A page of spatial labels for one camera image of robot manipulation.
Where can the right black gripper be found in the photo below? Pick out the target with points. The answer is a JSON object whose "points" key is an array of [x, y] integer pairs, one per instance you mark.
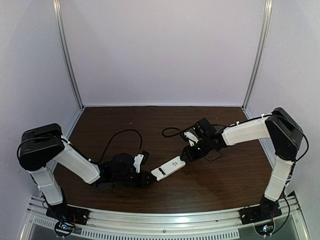
{"points": [[190, 156]]}

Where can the aluminium frame post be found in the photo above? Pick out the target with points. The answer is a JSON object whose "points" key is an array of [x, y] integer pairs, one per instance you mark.
{"points": [[66, 54], [264, 32]]}

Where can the left aluminium frame post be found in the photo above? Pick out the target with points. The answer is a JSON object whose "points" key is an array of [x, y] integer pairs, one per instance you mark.
{"points": [[66, 54]]}

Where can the right aluminium frame post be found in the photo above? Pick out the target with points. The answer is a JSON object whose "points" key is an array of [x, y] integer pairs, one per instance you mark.
{"points": [[264, 32]]}

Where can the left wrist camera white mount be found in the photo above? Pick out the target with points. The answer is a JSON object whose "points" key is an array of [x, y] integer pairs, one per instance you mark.
{"points": [[140, 159]]}

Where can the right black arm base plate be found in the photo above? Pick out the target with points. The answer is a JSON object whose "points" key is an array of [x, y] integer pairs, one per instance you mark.
{"points": [[258, 213]]}

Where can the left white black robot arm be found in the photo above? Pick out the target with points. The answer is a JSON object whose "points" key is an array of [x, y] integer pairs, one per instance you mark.
{"points": [[46, 143]]}

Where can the white remote control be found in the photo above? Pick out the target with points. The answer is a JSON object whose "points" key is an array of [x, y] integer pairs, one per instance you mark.
{"points": [[168, 168]]}

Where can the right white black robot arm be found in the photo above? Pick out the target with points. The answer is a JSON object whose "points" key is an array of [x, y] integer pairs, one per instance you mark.
{"points": [[278, 126]]}

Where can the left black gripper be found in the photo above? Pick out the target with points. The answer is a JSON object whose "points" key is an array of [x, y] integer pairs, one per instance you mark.
{"points": [[143, 183]]}

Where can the round circuit board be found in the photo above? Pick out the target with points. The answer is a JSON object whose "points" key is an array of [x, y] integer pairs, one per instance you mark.
{"points": [[265, 229], [63, 229]]}

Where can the right round circuit board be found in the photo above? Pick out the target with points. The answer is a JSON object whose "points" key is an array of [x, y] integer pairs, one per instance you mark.
{"points": [[265, 229]]}

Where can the left round circuit board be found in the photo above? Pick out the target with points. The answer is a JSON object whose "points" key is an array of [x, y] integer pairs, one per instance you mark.
{"points": [[63, 229]]}

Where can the curved aluminium front rail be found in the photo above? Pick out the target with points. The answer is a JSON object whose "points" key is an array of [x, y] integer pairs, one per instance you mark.
{"points": [[114, 225]]}

